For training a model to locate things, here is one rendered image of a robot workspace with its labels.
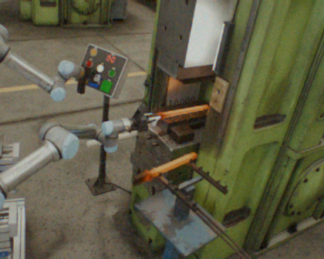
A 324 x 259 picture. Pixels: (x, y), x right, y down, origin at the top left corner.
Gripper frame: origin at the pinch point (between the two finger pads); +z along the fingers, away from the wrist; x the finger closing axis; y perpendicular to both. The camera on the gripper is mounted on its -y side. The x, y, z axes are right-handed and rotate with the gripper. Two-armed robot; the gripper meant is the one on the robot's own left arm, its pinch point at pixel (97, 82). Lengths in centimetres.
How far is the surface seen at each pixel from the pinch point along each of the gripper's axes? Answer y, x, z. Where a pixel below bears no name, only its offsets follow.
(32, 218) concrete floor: -111, 21, 20
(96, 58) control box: 14.2, 16.7, 11.2
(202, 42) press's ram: 43, -61, -15
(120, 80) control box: 7.4, -6.8, 13.3
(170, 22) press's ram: 46, -41, -18
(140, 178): -31, -69, -37
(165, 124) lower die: -6, -51, 7
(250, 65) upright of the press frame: 38, -91, -21
